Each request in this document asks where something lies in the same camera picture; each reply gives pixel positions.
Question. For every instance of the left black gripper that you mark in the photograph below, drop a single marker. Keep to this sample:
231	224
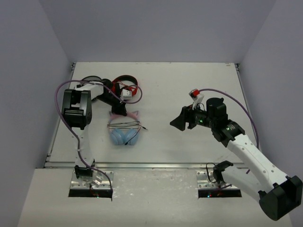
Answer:
118	107

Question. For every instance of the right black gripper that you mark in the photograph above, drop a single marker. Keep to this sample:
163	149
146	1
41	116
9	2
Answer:
186	115

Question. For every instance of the pink blue cat-ear headphones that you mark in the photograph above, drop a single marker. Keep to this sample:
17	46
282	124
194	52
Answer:
124	130

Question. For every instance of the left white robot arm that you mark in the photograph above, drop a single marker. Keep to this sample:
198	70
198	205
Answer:
76	114

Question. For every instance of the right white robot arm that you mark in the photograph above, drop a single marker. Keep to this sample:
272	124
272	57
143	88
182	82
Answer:
276	192

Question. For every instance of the red black headphones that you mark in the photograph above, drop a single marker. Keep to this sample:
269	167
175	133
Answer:
118	85

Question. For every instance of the white black headphones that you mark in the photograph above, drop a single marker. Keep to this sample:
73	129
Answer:
92	84

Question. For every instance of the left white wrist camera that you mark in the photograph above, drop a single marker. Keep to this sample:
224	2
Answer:
126	94

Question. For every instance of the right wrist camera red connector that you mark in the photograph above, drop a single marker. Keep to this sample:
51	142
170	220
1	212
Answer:
196	94

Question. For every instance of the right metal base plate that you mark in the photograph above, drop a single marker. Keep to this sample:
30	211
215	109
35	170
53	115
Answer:
206	181

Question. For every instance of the metal base plate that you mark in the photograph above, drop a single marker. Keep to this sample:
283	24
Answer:
206	181
97	182

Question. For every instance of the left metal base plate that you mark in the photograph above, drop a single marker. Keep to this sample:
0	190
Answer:
97	182

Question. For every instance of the aluminium rail table edge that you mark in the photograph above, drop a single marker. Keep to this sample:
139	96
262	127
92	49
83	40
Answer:
136	165

